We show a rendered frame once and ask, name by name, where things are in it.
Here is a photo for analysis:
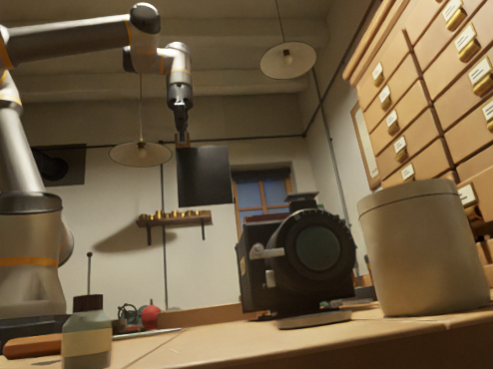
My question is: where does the red rubber bulb blower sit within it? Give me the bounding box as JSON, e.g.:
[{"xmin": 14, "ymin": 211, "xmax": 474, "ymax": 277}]
[{"xmin": 140, "ymin": 299, "xmax": 163, "ymax": 332}]

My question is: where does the black wall vent panel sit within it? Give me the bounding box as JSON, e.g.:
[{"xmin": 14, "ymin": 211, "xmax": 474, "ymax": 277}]
[{"xmin": 30, "ymin": 144, "xmax": 88, "ymax": 188}]

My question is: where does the black wall conduit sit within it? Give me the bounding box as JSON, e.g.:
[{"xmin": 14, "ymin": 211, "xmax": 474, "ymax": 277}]
[{"xmin": 30, "ymin": 0, "xmax": 380, "ymax": 152}]

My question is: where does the green small device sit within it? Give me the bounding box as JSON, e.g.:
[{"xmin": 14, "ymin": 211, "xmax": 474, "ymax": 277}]
[{"xmin": 117, "ymin": 302, "xmax": 149, "ymax": 334}]

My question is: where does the black plate camera body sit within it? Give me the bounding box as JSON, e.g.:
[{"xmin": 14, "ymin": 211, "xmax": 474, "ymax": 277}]
[{"xmin": 235, "ymin": 190, "xmax": 358, "ymax": 321}]

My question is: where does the wooden bench rail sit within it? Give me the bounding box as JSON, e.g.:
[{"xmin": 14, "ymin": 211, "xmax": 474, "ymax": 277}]
[{"xmin": 156, "ymin": 301, "xmax": 270, "ymax": 331}]

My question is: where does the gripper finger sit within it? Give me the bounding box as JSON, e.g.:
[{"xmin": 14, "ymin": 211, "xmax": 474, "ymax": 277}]
[
  {"xmin": 173, "ymin": 109, "xmax": 184, "ymax": 145},
  {"xmin": 181, "ymin": 108, "xmax": 192, "ymax": 145}
]

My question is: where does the wooden wall shelf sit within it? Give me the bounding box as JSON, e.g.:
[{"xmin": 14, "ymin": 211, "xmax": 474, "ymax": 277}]
[{"xmin": 135, "ymin": 208, "xmax": 214, "ymax": 247}]

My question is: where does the white shutter lever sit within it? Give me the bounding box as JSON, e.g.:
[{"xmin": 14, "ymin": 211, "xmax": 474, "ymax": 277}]
[{"xmin": 248, "ymin": 242, "xmax": 286, "ymax": 261}]

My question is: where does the grey bottle with brown cap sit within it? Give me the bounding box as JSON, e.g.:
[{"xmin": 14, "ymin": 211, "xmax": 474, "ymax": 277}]
[{"xmin": 61, "ymin": 293, "xmax": 114, "ymax": 369}]

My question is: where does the black dark slide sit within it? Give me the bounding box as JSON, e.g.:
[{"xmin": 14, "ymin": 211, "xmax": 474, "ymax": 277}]
[{"xmin": 174, "ymin": 132, "xmax": 235, "ymax": 209}]

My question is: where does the grey round turntable base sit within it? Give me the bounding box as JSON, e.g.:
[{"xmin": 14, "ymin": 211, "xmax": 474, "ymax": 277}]
[{"xmin": 274, "ymin": 308, "xmax": 354, "ymax": 331}]

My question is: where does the cream pendant lamp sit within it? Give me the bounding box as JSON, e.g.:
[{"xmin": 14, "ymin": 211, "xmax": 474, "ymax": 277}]
[
  {"xmin": 258, "ymin": 0, "xmax": 318, "ymax": 81},
  {"xmin": 108, "ymin": 73, "xmax": 174, "ymax": 169}
]

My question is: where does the grey vertical wall pipe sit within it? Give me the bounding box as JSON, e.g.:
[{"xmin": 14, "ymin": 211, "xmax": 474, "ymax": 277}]
[
  {"xmin": 159, "ymin": 163, "xmax": 171, "ymax": 311},
  {"xmin": 310, "ymin": 68, "xmax": 352, "ymax": 229}
]

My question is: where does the beige round tin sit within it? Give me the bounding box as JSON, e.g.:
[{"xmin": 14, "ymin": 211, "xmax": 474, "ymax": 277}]
[{"xmin": 356, "ymin": 178, "xmax": 493, "ymax": 318}]

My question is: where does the black low box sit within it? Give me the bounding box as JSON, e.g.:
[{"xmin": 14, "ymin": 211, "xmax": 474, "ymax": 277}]
[{"xmin": 353, "ymin": 284, "xmax": 379, "ymax": 302}]

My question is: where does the wooden drawer cabinet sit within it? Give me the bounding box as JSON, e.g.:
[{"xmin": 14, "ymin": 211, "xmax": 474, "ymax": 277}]
[{"xmin": 341, "ymin": 0, "xmax": 493, "ymax": 289}]

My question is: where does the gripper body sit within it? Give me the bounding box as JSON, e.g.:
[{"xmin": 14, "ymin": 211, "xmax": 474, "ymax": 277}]
[{"xmin": 167, "ymin": 82, "xmax": 194, "ymax": 113}]

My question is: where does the black tray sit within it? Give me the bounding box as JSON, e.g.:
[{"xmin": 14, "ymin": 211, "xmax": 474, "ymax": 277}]
[{"xmin": 0, "ymin": 313, "xmax": 73, "ymax": 352}]

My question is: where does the wooden framed window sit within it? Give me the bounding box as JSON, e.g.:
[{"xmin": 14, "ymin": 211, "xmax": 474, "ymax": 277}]
[{"xmin": 230, "ymin": 167, "xmax": 296, "ymax": 240}]

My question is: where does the thin rod with black ball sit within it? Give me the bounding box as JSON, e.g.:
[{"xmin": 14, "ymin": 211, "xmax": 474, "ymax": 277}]
[{"xmin": 85, "ymin": 251, "xmax": 94, "ymax": 297}]

